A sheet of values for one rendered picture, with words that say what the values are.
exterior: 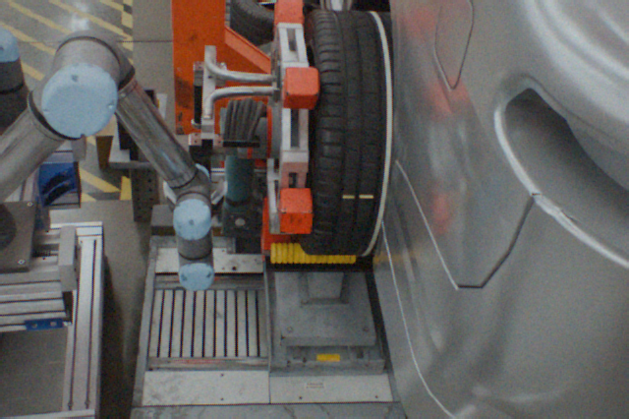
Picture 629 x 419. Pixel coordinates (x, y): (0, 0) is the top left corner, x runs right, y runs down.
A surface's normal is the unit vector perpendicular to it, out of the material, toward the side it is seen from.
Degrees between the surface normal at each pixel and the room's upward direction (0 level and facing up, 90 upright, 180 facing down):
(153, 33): 0
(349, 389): 0
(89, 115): 85
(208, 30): 90
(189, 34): 90
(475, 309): 90
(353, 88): 35
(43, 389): 0
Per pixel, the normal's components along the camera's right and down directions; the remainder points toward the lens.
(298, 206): 0.09, -0.75
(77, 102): 0.21, 0.58
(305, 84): 0.12, -0.24
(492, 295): -0.87, 0.25
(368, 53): 0.11, -0.50
